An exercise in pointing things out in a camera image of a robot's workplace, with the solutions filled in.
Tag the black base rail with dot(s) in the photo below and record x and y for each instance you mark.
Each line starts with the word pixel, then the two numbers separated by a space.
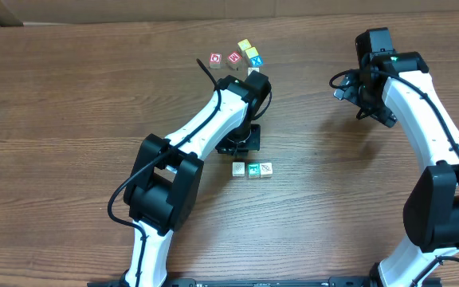
pixel 330 282

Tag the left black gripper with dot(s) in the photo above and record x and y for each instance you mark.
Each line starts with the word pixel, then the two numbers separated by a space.
pixel 240 143

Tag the white swirl wooden block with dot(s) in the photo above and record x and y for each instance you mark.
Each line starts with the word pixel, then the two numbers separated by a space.
pixel 238 169

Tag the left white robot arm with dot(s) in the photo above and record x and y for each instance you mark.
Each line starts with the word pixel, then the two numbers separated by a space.
pixel 167 171

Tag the yellow wooden block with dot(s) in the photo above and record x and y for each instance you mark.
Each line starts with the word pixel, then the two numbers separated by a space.
pixel 243 45
pixel 251 53

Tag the cardboard box wall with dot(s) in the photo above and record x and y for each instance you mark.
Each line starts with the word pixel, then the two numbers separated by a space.
pixel 19 12

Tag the red letter wooden block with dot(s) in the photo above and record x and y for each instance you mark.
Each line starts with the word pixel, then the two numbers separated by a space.
pixel 234 60

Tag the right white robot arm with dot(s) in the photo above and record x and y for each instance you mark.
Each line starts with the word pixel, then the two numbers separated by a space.
pixel 393 87

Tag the green picture wooden block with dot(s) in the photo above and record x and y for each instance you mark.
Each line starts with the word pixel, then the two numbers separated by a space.
pixel 254 170

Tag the blue X wooden block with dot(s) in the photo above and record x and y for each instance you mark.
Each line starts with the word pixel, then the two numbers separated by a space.
pixel 256 61

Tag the red circle wooden block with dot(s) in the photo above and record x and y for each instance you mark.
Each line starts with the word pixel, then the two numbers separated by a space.
pixel 215 61

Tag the white leaf wooden block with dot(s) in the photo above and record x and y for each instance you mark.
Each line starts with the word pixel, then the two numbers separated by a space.
pixel 266 170

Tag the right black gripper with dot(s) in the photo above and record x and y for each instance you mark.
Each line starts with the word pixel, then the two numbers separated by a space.
pixel 386 117

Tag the yellow top wooden block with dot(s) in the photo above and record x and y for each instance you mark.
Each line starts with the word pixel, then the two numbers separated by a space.
pixel 243 45

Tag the white drawing wooden block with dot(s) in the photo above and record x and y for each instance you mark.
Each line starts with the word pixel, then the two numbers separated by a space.
pixel 251 69

